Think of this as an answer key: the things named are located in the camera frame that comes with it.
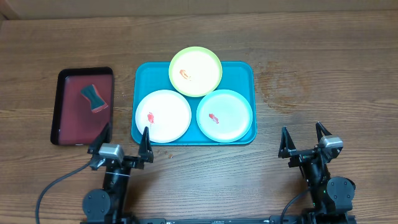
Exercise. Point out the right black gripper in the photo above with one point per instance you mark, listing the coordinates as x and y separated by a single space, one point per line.
285 145

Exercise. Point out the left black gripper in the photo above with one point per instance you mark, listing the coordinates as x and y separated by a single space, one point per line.
145 154

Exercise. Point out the green and orange sponge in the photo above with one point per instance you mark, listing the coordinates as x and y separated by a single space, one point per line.
97 103

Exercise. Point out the white plate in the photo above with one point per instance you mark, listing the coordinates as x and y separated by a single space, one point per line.
166 113

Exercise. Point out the yellow-green plate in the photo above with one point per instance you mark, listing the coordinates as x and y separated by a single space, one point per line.
195 71

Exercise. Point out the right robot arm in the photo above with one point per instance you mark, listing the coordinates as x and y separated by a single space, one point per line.
331 196

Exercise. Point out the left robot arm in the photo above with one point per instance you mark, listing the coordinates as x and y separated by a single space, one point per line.
107 204

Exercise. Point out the black red-lined water tray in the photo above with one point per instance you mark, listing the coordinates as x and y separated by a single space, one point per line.
73 122

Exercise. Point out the teal plastic serving tray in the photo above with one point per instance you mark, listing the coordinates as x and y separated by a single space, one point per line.
237 76

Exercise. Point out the light blue plate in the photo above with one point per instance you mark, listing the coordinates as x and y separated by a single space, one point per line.
224 116

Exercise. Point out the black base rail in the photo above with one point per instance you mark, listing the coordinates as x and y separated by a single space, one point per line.
217 220

